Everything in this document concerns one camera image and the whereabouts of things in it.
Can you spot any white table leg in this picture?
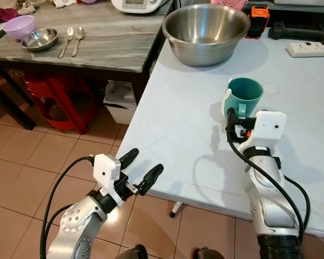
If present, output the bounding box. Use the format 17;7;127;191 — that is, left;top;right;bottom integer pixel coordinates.
170;202;184;219

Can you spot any red plastic stool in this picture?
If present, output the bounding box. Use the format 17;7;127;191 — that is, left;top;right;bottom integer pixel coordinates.
22;69;98;135

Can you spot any steel spoon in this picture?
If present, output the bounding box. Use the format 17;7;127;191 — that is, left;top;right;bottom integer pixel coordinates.
70;25;85;58

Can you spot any small steel bowl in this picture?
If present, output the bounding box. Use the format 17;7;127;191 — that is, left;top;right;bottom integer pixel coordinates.
21;28;59;53

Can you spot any steel fork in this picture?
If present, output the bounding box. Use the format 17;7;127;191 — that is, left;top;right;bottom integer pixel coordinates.
57;26;75;59

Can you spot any grey marble table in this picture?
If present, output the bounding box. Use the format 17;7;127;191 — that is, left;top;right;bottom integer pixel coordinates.
0;0;177;131

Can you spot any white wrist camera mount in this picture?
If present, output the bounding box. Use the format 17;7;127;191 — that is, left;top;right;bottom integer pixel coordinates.
93;154;126;208
247;110;288;151

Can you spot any purple plastic bowl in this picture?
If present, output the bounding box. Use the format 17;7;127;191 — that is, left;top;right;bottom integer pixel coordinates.
2;15;37;42

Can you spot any white waste bin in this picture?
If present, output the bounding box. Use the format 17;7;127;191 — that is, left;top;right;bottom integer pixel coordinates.
103;79;139;125

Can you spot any white kitchen appliance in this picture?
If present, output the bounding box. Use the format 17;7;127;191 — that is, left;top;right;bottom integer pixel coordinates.
110;0;173;16

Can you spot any black handle bar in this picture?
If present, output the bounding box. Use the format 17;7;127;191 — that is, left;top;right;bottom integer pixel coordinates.
268;21;324;42

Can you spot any black right robot foot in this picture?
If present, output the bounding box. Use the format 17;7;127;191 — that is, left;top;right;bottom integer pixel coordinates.
191;247;225;259

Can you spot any teal cup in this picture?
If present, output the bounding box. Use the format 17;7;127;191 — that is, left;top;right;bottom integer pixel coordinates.
221;77;265;121

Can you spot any pink round lid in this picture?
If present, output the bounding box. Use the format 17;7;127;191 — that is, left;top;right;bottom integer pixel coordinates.
210;0;248;13

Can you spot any dark red cloth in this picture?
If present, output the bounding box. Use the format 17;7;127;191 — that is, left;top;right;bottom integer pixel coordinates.
0;8;18;32

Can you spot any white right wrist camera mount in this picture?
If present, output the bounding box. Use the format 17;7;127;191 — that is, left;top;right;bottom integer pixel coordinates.
247;110;288;151

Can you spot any white power strip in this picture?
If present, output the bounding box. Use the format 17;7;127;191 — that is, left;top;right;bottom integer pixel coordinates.
287;42;324;58

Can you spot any orange and black device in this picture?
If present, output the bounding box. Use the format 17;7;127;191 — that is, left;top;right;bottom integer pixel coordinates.
245;4;270;40

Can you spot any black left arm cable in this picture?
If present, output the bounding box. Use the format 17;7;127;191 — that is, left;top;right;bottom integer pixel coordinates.
39;156;96;259

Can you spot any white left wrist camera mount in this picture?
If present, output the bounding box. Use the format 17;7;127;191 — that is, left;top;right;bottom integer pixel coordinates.
93;154;126;208

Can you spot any round clear sticker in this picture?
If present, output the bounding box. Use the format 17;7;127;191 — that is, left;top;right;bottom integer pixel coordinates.
262;83;279;97

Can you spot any large steel mixing bowl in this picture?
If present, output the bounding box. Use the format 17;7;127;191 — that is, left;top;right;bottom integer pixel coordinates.
161;4;252;69

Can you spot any beige cloth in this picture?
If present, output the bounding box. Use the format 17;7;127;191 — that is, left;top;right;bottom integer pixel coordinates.
16;0;42;16

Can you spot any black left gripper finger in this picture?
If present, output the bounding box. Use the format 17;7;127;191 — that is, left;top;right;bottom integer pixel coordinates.
119;148;140;172
137;163;165;196

